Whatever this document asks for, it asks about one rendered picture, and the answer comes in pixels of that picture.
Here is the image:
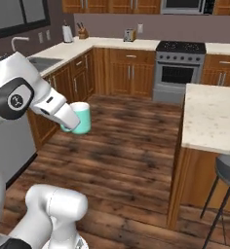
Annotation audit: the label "steel sink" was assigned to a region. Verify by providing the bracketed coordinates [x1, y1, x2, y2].
[26, 56, 64, 74]

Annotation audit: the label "silver toaster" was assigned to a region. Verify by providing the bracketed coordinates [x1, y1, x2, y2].
[123, 27, 137, 43]

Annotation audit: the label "teal mug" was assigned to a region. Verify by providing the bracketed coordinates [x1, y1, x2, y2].
[59, 101, 93, 136]

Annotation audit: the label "wooden base cupboards with drawer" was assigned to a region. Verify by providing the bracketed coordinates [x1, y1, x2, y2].
[200, 53, 230, 89]

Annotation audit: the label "wooden wall cupboards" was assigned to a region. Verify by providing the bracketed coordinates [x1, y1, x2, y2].
[60, 0, 162, 15]

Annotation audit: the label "wooden dining counter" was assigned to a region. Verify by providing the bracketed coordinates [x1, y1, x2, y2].
[166, 83, 230, 230]

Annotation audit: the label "dark framed window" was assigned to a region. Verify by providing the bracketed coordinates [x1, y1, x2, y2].
[0, 0, 52, 42]

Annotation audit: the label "wooden knife block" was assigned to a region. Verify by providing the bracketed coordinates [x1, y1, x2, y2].
[76, 21, 90, 40]

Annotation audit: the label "steel microwave oven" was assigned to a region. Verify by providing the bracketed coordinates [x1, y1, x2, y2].
[160, 0, 216, 16]

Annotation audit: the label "grey stool with black legs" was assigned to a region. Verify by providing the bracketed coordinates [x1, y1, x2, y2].
[199, 154, 230, 249]

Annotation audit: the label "wooden base cupboards under sink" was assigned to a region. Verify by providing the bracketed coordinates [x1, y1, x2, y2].
[26, 48, 96, 151]

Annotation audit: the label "grey dishwasher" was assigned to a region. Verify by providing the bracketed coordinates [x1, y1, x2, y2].
[0, 114, 39, 190]

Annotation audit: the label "white sink tap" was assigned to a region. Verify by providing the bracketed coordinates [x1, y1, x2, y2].
[11, 36, 30, 53]

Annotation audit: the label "steel cooker with hob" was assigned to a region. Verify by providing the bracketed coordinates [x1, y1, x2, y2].
[152, 40, 208, 105]

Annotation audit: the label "wooden wall cupboard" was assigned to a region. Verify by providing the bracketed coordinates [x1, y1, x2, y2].
[213, 0, 230, 17]

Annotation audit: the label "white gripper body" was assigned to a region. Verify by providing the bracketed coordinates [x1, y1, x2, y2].
[50, 102, 82, 131]

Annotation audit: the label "white paper towel roll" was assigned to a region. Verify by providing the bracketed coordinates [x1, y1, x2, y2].
[61, 20, 74, 44]

